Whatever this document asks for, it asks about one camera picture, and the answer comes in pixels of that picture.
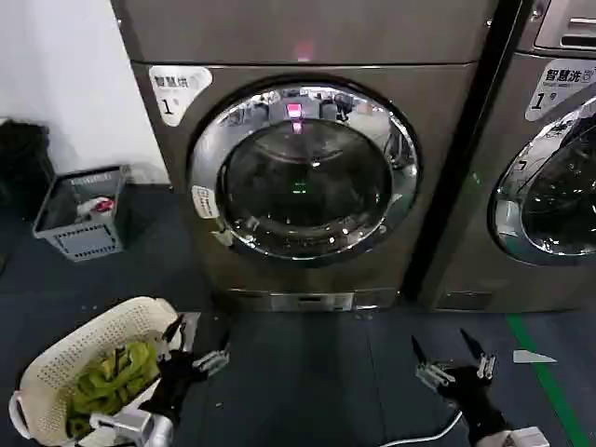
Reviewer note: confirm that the green clothes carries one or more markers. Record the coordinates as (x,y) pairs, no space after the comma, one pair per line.
(116,377)

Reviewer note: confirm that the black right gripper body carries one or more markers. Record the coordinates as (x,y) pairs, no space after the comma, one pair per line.
(470,396)

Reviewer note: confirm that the white paper scrap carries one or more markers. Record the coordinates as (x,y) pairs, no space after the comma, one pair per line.
(531,356)

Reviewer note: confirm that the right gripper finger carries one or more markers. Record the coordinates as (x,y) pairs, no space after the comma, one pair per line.
(426,365)
(482,361)

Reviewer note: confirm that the small white instruction sticker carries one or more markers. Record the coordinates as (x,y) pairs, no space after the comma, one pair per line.
(205,201)

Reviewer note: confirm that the grey dryer with drawer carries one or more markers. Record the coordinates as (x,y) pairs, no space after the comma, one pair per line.
(470,186)

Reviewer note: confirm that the green floor tape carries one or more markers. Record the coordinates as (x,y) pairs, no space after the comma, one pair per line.
(545,372)

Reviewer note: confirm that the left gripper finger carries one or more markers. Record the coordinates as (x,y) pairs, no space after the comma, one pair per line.
(176,328)
(212,362)

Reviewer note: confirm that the white perforated laundry basket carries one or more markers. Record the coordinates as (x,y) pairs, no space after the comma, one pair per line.
(88,335)

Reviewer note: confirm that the round glass dryer door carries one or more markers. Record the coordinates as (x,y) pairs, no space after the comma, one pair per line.
(554,195)
(307,186)

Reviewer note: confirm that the black bag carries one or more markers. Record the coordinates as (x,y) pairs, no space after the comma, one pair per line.
(21,163)

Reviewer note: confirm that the grey plastic basket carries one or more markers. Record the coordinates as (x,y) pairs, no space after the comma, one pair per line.
(65,233)

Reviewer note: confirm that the white and red clothes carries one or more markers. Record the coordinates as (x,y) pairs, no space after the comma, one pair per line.
(95,207)

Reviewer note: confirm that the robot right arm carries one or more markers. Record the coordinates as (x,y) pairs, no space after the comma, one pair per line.
(512,435)

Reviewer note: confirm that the white number sticker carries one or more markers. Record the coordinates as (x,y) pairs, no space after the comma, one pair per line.
(174,95)
(554,88)

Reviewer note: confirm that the grey front-load dryer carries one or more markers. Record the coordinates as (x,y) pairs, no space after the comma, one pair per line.
(326,42)

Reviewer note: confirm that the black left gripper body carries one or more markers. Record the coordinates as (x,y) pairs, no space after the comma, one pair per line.
(172,386)

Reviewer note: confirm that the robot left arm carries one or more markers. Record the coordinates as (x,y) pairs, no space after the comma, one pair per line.
(139,428)

